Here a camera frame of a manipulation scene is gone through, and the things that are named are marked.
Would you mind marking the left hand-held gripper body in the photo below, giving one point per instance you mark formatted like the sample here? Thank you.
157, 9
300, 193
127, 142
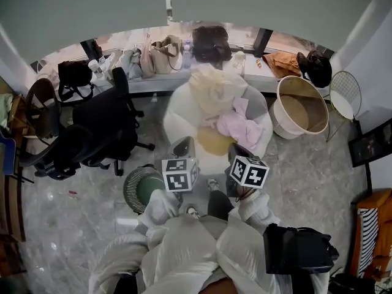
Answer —
180, 176

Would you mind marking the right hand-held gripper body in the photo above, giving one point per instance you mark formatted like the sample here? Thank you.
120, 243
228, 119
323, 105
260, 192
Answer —
249, 171

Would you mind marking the pink clothes garment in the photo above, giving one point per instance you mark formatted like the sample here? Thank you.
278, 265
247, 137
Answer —
243, 127

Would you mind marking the yellow clothes garment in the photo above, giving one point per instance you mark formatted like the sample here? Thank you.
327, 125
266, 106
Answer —
214, 142

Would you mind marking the grey clothes garment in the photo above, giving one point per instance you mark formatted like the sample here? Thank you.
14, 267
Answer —
255, 104

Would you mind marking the beige round basket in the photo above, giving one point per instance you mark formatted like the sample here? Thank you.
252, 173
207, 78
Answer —
301, 112

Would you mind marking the cream clothes garment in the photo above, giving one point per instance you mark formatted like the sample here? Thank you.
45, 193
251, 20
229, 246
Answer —
214, 92

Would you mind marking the person's left forearm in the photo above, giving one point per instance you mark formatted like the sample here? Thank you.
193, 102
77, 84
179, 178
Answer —
160, 208

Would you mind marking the black shoulder bag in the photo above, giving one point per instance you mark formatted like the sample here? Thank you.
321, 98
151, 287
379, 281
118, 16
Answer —
317, 67

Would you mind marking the person's right forearm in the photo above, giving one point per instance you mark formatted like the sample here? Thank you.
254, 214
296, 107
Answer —
255, 210

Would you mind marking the person's right shoe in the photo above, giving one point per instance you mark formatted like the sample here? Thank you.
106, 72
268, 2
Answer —
212, 184

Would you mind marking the person's shoe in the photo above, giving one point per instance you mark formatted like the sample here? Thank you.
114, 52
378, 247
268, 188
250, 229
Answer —
212, 184
193, 211

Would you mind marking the person's left shoe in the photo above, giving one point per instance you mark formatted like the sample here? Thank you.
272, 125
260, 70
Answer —
193, 211

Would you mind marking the person's black trouser leg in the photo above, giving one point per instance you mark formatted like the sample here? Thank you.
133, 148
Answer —
219, 204

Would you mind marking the white beanbag chair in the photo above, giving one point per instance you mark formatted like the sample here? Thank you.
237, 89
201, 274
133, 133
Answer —
180, 115

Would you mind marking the person's white jacket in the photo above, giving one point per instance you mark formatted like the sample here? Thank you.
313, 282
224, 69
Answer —
190, 256

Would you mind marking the black box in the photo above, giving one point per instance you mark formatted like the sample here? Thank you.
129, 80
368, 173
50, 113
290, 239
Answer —
297, 250

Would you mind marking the black office chair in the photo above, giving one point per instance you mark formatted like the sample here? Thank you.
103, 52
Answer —
104, 124

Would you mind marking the small colourful toy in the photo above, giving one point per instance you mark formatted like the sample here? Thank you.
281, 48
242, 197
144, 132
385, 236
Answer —
258, 63

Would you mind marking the white cup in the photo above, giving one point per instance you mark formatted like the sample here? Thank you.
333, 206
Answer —
239, 60

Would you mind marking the orange-brown cloth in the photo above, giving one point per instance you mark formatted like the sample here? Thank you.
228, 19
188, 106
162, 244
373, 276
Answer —
281, 63

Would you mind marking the clear plastic bottle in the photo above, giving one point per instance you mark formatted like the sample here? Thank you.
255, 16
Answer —
186, 55

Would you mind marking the beige tote bag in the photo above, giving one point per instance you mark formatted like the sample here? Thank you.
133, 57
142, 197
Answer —
165, 55

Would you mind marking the black framed screen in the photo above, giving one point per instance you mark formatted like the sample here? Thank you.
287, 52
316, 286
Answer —
370, 145

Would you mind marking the pink bag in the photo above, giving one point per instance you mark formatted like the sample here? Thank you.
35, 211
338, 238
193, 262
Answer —
146, 57

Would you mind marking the light grey bag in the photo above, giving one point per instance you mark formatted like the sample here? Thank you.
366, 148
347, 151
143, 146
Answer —
130, 62

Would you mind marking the black and white striped cloth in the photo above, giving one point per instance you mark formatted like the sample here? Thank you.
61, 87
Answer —
366, 234

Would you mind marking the dark brown bag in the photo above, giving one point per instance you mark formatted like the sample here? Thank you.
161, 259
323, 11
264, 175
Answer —
211, 44

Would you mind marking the paper coffee cup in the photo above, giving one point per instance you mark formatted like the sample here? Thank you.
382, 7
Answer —
95, 68

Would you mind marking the black backpack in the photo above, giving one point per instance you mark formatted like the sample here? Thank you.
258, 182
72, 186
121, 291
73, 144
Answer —
73, 75

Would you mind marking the black round-back chair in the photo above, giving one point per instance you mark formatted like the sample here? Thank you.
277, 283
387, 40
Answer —
43, 109

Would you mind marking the grey roller blind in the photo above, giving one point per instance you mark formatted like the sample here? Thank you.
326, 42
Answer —
260, 5
82, 11

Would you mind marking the wooden shelf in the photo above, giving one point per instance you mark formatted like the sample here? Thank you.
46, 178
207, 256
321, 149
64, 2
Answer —
12, 179

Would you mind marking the green cloth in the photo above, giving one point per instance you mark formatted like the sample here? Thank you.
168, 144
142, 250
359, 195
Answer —
4, 109

